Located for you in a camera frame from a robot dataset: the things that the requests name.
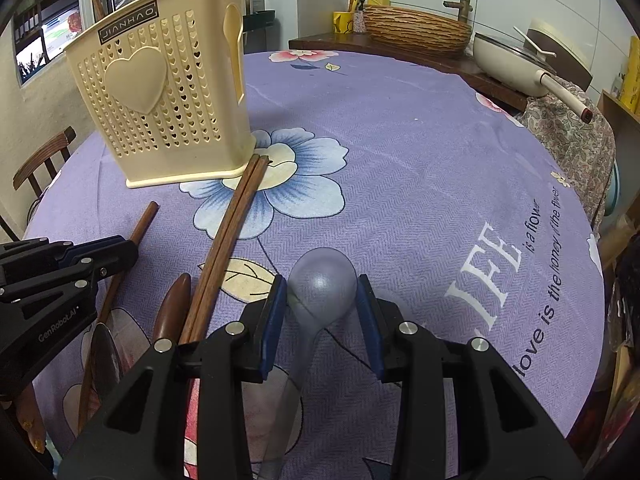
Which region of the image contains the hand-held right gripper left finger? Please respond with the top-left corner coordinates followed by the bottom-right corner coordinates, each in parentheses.
top-left (59, 274), bottom-right (289, 480)

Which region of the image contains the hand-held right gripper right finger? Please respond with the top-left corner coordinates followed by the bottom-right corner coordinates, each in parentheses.
top-left (356, 274), bottom-right (586, 480)

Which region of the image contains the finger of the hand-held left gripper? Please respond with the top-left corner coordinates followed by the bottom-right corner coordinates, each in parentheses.
top-left (0, 236), bottom-right (132, 273)
top-left (0, 246), bottom-right (140, 311)

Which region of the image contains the dark wooden spatula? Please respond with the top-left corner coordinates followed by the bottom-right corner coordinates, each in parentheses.
top-left (77, 201), bottom-right (161, 433)

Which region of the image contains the grey plastic spoon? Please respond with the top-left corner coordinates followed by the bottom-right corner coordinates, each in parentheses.
top-left (257, 247), bottom-right (360, 480)

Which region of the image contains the metal spoon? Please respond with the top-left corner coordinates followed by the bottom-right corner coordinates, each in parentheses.
top-left (90, 322), bottom-right (123, 411)

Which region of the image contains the dark wooden spoon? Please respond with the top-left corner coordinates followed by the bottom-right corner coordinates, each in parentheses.
top-left (152, 274), bottom-right (193, 346)

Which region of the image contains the cream plastic utensil holder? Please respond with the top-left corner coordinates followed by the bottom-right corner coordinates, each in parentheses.
top-left (62, 0), bottom-right (257, 189)

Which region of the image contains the person's left hand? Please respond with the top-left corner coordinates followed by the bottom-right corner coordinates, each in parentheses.
top-left (0, 384), bottom-right (47, 455)

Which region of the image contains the wooden chair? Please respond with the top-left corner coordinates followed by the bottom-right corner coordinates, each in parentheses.
top-left (0, 126), bottom-right (77, 241)

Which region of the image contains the purple floral tablecloth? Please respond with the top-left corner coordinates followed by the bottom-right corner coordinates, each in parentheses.
top-left (22, 50), bottom-right (606, 480)

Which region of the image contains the beige cardboard sheet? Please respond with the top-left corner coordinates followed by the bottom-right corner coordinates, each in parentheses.
top-left (0, 25), bottom-right (101, 241)

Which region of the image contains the black plastic bag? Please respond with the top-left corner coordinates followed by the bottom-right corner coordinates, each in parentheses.
top-left (612, 240), bottom-right (640, 361)

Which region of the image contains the floral paisley cloth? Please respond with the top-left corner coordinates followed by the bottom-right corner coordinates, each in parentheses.
top-left (515, 77), bottom-right (618, 231)

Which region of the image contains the light blue basin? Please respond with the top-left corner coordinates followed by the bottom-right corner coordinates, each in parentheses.
top-left (602, 165), bottom-right (623, 218)

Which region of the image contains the grey water dispenser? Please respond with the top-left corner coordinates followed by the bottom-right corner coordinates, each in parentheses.
top-left (242, 0), bottom-right (277, 53)

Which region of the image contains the cream pan with lid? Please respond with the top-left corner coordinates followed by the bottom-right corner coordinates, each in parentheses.
top-left (472, 31), bottom-right (593, 123)

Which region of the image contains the woven brown basin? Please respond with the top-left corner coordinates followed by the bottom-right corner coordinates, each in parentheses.
top-left (362, 4), bottom-right (474, 58)

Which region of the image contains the yellow mug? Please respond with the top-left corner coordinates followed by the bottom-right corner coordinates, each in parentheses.
top-left (332, 10), bottom-right (357, 35)

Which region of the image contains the light wooden shelf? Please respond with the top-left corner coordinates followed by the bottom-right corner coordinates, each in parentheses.
top-left (597, 90), bottom-right (640, 261)

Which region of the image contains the bronze faucet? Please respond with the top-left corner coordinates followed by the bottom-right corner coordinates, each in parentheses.
top-left (442, 0), bottom-right (473, 23)

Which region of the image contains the cream brown rice cooker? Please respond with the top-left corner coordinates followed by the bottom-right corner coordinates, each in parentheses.
top-left (525, 17), bottom-right (596, 86)

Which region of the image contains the yellow plastic roll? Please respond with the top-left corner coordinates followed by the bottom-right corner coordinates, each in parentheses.
top-left (620, 35), bottom-right (640, 106)

